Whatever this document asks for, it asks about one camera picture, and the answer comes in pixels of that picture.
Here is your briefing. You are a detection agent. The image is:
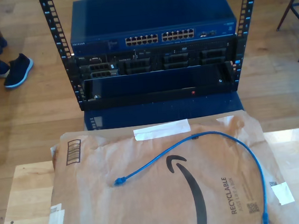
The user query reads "blue network cable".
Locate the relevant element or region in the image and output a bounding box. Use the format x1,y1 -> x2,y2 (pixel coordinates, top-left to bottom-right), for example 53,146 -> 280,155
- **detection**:
109,125 -> 271,224

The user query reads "dark blue device under rack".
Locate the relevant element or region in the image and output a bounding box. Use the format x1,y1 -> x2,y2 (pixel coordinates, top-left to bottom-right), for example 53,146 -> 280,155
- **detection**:
82,92 -> 245,131

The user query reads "black rack server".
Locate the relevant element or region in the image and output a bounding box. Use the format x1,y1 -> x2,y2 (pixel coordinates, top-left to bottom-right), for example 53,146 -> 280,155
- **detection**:
74,38 -> 240,80

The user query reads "brown paper packing bag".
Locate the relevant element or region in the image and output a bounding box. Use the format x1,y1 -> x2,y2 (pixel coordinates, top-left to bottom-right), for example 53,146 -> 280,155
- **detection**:
36,104 -> 299,224

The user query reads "blue network switch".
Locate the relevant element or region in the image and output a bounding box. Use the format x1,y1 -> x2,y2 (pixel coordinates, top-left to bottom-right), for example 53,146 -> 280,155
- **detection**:
66,0 -> 239,56

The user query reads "black perforated rack frame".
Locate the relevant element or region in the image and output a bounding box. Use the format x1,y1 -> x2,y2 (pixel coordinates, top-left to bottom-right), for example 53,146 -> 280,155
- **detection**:
37,0 -> 270,116

